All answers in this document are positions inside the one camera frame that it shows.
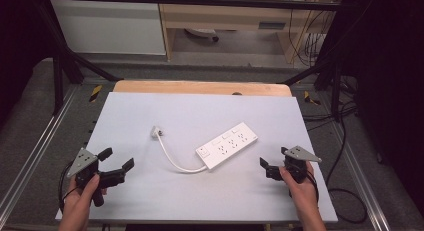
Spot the yellow black tape strip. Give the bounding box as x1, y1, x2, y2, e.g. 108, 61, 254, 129
303, 90, 322, 106
88, 84, 104, 104

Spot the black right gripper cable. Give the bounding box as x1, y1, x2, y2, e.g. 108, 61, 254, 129
305, 170, 320, 204

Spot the white cabinet panel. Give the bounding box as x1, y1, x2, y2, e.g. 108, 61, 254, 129
50, 0, 167, 56

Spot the bundle of black cables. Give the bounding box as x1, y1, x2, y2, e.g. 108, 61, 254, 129
288, 0, 344, 68

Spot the person's left hand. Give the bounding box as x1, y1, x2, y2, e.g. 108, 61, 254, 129
58, 173, 110, 225

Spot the white plug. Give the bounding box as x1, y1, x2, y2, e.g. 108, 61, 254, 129
151, 125, 165, 140

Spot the wooden table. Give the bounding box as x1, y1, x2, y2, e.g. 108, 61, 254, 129
112, 79, 293, 98

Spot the light wooden desk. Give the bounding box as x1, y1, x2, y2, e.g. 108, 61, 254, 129
157, 0, 338, 64

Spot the office chair base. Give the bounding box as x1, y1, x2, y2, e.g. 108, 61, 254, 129
184, 27, 221, 43

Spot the white power strip cable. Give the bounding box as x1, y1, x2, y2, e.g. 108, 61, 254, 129
156, 134, 208, 174

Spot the white power strip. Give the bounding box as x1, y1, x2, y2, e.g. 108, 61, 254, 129
195, 121, 259, 171

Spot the white table board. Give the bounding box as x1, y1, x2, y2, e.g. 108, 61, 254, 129
54, 91, 339, 224

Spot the black floor cable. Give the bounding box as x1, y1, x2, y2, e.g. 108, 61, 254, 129
301, 100, 369, 225

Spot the aluminium floor rail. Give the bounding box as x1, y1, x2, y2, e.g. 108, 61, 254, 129
328, 122, 393, 231
0, 85, 82, 222

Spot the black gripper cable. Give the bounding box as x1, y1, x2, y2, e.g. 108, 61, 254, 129
58, 160, 81, 213
305, 170, 320, 204

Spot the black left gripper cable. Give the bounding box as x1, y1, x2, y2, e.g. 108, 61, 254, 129
58, 160, 81, 213

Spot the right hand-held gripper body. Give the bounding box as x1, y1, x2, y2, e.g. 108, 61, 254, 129
281, 145, 323, 185

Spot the person's right hand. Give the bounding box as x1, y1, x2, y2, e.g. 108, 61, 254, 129
278, 160, 320, 214

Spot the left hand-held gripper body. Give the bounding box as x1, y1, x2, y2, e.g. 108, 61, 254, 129
66, 147, 127, 208

